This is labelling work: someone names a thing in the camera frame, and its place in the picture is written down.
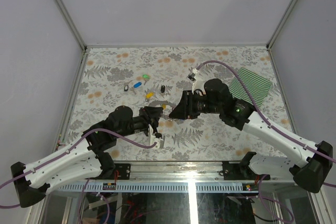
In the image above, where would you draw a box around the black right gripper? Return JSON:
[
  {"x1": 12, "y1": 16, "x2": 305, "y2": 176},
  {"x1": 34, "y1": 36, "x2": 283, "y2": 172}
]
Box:
[{"x1": 169, "y1": 90, "x2": 222, "y2": 120}]

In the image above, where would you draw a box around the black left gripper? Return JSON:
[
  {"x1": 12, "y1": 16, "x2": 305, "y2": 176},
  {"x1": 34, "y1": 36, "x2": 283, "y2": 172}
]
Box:
[{"x1": 117, "y1": 108, "x2": 165, "y2": 140}]

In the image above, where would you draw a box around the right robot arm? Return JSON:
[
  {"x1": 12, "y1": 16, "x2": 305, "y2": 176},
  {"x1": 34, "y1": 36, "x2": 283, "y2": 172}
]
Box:
[{"x1": 169, "y1": 79, "x2": 333, "y2": 193}]

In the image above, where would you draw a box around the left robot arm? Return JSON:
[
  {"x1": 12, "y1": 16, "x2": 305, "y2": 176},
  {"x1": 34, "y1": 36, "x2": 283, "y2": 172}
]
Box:
[{"x1": 10, "y1": 105, "x2": 163, "y2": 208}]

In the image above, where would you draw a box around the blue key tag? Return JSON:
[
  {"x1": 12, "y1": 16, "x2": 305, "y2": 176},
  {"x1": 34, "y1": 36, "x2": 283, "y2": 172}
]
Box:
[{"x1": 133, "y1": 82, "x2": 142, "y2": 89}]

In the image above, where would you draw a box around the floral table mat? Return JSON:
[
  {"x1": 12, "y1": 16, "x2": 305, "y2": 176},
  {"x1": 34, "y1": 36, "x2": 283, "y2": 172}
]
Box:
[{"x1": 63, "y1": 46, "x2": 291, "y2": 161}]

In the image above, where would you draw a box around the green key tag far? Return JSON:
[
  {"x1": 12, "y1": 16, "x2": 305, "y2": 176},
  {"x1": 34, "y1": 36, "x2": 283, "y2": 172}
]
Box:
[{"x1": 142, "y1": 74, "x2": 150, "y2": 80}]

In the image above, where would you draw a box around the green striped cloth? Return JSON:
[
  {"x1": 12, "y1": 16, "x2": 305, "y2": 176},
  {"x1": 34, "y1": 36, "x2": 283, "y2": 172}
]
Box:
[{"x1": 229, "y1": 68, "x2": 272, "y2": 108}]

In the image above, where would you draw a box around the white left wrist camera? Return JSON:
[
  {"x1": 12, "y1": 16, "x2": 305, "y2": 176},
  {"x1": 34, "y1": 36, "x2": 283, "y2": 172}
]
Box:
[{"x1": 148, "y1": 125, "x2": 165, "y2": 150}]

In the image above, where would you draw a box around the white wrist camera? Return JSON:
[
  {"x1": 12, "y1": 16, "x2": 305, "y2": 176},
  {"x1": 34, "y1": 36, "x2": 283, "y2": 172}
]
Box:
[
  {"x1": 187, "y1": 68, "x2": 204, "y2": 93},
  {"x1": 148, "y1": 125, "x2": 165, "y2": 150}
]

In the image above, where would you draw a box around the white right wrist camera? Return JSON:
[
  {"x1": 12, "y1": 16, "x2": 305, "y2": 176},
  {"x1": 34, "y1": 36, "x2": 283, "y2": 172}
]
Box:
[{"x1": 187, "y1": 68, "x2": 204, "y2": 93}]

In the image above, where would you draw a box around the aluminium front rail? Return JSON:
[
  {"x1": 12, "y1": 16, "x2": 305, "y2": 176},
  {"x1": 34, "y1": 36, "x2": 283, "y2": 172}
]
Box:
[{"x1": 56, "y1": 161, "x2": 263, "y2": 193}]

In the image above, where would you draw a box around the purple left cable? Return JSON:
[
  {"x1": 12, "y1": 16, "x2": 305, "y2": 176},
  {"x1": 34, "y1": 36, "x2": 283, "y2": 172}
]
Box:
[{"x1": 0, "y1": 129, "x2": 158, "y2": 208}]

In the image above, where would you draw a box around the purple cable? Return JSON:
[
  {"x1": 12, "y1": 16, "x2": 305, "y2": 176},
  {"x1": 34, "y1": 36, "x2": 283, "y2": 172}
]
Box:
[
  {"x1": 196, "y1": 60, "x2": 336, "y2": 187},
  {"x1": 0, "y1": 129, "x2": 158, "y2": 208}
]

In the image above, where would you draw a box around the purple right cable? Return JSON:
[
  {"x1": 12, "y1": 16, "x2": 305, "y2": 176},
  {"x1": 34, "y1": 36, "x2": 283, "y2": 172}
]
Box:
[{"x1": 196, "y1": 60, "x2": 336, "y2": 187}]

